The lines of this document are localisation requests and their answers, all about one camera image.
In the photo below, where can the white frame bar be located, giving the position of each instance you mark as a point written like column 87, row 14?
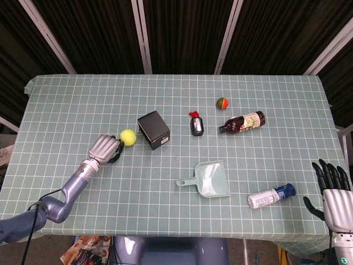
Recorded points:
column 344, row 138
column 9, row 124

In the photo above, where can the green orange ball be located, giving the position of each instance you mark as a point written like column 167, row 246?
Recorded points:
column 222, row 103

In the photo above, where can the brown tea bottle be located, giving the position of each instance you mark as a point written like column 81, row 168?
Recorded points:
column 245, row 122

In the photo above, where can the black cardboard box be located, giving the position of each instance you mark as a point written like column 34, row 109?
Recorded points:
column 154, row 129

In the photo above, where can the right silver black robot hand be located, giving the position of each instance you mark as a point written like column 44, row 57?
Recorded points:
column 337, row 207

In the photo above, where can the dark brown pleated curtain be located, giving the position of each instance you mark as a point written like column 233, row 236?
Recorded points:
column 91, row 36
column 342, row 82
column 16, row 55
column 275, row 36
column 187, row 36

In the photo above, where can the white frame post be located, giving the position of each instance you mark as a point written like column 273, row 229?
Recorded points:
column 328, row 49
column 142, row 38
column 49, row 38
column 226, row 38

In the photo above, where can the right blue grey robot arm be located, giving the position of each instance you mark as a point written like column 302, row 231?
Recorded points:
column 343, row 248

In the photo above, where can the left blue grey robot arm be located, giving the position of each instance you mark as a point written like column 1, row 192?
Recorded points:
column 69, row 193

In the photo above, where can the yellow tennis ball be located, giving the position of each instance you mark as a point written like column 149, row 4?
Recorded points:
column 128, row 137

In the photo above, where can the green checked tablecloth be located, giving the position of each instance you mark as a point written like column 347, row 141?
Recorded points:
column 110, row 193

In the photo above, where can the colourful printed magazines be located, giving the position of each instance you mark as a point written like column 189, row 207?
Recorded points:
column 85, row 251

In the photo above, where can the small black bottle red cap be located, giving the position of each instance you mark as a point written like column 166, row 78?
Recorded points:
column 197, row 125

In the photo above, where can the blue grey robot torso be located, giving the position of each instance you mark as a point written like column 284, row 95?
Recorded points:
column 171, row 251

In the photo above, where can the mint green dustpan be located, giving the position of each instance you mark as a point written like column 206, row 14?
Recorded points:
column 212, row 179

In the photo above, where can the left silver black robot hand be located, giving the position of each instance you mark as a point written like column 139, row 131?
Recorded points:
column 103, row 149

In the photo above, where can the grey white crumpled object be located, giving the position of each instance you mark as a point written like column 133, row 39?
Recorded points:
column 6, row 156

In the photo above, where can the white blue canister bottle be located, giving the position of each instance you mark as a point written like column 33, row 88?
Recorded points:
column 267, row 198

